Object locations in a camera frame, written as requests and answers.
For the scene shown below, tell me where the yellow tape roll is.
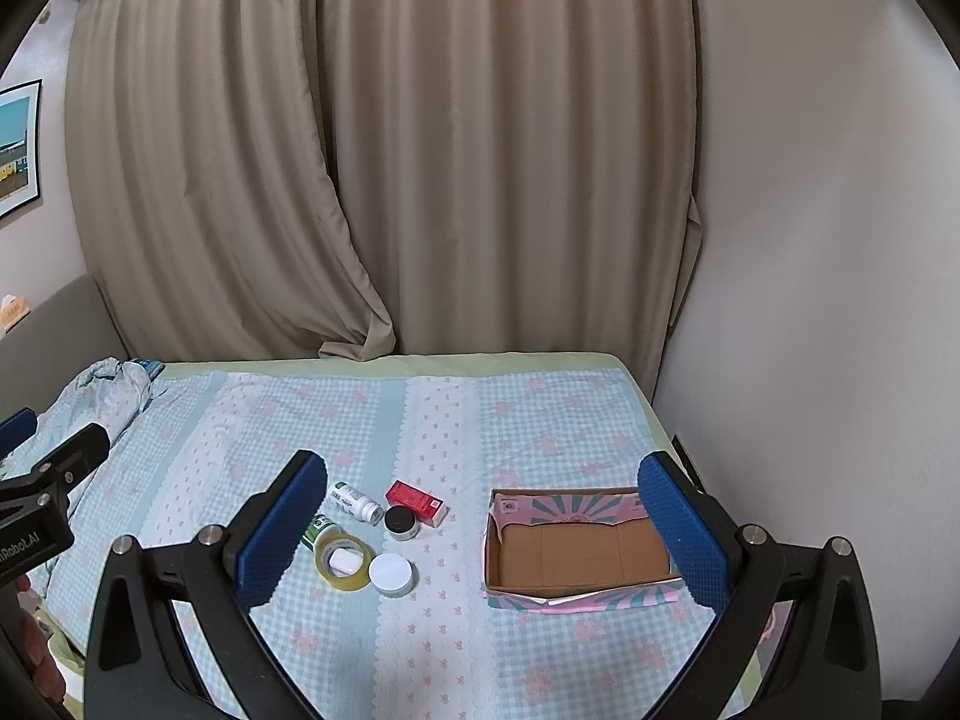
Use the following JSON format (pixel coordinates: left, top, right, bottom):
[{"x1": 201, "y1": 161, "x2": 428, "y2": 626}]
[{"x1": 314, "y1": 533, "x2": 374, "y2": 592}]

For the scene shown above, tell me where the red carton box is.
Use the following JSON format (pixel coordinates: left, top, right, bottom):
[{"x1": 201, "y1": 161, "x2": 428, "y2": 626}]
[{"x1": 386, "y1": 479, "x2": 448, "y2": 528}]

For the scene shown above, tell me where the orange tissue pack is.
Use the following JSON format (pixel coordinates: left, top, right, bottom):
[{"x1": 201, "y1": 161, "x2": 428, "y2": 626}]
[{"x1": 0, "y1": 294, "x2": 31, "y2": 333}]

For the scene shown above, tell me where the pink patterned cardboard box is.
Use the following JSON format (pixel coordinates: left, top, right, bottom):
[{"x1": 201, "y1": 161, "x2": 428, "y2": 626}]
[{"x1": 482, "y1": 488, "x2": 683, "y2": 614}]

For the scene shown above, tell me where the grey sofa headboard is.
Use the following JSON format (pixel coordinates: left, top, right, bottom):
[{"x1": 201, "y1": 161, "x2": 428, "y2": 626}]
[{"x1": 0, "y1": 275, "x2": 130, "y2": 419}]

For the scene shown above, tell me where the framed landscape picture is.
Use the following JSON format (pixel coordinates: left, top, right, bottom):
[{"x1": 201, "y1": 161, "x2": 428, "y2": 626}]
[{"x1": 0, "y1": 80, "x2": 43, "y2": 218}]

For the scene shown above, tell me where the green label bottle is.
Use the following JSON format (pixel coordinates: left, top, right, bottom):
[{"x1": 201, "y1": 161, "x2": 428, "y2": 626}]
[{"x1": 301, "y1": 514, "x2": 342, "y2": 553}]

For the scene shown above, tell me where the crumpled light blue blanket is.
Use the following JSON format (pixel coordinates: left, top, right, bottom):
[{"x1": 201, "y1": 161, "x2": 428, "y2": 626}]
[{"x1": 2, "y1": 358, "x2": 151, "y2": 478}]

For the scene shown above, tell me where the white lid jar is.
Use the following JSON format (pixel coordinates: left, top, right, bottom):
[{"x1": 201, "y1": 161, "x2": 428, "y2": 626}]
[{"x1": 368, "y1": 553, "x2": 415, "y2": 598}]

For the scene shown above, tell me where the white pill bottle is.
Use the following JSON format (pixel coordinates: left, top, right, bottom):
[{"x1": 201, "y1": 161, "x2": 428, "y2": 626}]
[{"x1": 327, "y1": 481, "x2": 384, "y2": 525}]

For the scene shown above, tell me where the beige curtain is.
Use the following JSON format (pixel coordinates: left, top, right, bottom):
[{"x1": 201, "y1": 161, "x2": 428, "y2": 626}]
[{"x1": 65, "y1": 0, "x2": 701, "y2": 392}]

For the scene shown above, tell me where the left hand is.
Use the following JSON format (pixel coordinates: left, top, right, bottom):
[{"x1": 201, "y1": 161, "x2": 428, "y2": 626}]
[{"x1": 18, "y1": 606, "x2": 65, "y2": 706}]

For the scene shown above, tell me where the black lid glass jar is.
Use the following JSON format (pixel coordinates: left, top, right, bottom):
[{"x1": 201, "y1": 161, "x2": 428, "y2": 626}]
[{"x1": 384, "y1": 504, "x2": 421, "y2": 541}]

